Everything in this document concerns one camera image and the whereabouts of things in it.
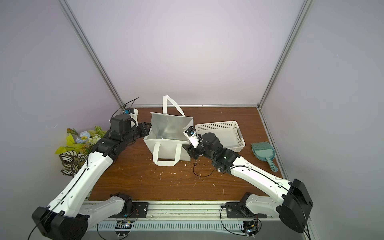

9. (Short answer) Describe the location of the white perforated plastic basket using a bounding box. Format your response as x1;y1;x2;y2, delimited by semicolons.
195;121;246;153

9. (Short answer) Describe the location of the white insulated delivery bag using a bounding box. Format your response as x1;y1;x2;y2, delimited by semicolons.
144;95;194;167

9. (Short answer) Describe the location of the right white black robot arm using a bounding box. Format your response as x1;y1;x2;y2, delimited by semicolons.
183;127;313;234

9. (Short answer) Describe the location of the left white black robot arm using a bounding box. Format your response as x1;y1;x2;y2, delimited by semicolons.
32;114;152;240

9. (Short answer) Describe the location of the teal plastic dustpan brush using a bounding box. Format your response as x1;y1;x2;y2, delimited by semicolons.
251;142;279;173

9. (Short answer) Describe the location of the artificial flower plant bouquet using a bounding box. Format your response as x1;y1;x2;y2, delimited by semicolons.
55;126;106;177

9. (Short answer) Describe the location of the right small circuit board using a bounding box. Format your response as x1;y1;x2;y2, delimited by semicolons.
242;220;262;238

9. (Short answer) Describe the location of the small circuit board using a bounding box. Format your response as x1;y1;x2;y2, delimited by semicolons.
242;220;262;238
115;221;133;239

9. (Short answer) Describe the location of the left small circuit board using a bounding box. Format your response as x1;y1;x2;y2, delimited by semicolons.
115;221;133;239

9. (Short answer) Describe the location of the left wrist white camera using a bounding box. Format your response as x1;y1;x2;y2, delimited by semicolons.
125;108;139;128

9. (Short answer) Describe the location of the wrist white camera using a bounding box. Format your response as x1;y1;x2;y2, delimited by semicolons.
125;108;139;128
184;126;201;149

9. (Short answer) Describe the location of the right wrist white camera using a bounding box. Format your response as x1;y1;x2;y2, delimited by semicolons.
184;126;201;149

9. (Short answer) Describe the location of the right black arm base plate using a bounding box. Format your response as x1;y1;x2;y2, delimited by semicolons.
222;202;268;219

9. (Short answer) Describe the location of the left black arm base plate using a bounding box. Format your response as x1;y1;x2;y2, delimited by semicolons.
110;202;149;219

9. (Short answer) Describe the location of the aluminium front rail frame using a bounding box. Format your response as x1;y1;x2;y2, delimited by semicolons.
53;199;320;240

